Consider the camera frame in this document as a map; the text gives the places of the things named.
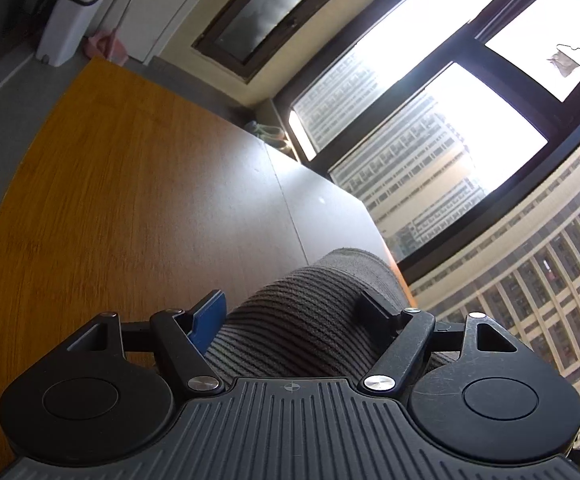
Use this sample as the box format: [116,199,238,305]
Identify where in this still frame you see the green slipper near window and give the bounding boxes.
[244,120,285,139]

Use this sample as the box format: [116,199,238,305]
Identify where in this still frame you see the dark framed frosted window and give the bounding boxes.
[193,0,330,81]

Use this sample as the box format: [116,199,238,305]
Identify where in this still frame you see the grey striped sweater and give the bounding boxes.
[203,247,463,380]

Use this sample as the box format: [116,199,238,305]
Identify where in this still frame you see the white trash bin black lid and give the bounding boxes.
[35,0,104,67]

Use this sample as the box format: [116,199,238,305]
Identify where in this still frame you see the green slipper front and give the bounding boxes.
[262,132,292,152]

